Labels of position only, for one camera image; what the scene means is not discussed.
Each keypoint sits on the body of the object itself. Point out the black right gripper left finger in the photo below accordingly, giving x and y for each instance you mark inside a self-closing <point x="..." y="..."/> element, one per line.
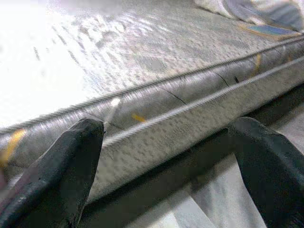
<point x="52" y="175"/>

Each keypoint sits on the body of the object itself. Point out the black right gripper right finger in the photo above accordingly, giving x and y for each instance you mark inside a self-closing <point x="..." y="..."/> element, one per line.
<point x="273" y="175"/>

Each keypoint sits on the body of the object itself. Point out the yellow framed blue picture board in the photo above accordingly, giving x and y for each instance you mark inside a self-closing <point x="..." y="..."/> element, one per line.
<point x="268" y="31"/>

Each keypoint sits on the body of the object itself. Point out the white Panda Happy Day pillow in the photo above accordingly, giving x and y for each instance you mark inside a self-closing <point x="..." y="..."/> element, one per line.
<point x="237" y="9"/>

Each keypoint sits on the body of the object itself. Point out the white quilted mattress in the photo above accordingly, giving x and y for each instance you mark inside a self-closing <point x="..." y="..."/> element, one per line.
<point x="142" y="47"/>

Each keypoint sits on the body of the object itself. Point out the black bed frame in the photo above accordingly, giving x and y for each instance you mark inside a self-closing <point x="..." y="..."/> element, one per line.
<point x="166" y="175"/>

